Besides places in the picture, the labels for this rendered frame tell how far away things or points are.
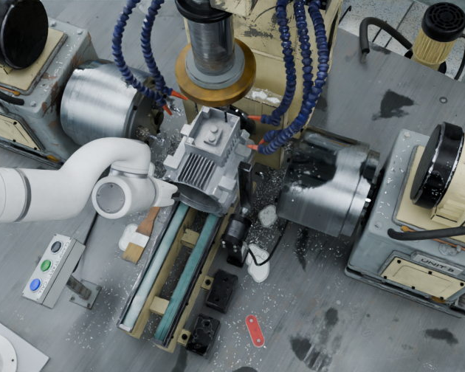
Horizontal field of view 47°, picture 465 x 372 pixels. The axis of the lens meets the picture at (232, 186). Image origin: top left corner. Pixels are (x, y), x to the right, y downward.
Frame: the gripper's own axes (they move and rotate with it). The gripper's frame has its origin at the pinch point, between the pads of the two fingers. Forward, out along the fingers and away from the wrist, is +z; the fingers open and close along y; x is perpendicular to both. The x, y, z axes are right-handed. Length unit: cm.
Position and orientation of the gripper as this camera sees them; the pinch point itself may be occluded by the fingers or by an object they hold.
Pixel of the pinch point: (165, 186)
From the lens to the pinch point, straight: 135.2
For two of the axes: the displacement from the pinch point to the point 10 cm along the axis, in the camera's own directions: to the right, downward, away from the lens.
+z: 2.2, -0.7, 9.7
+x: 3.1, -9.4, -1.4
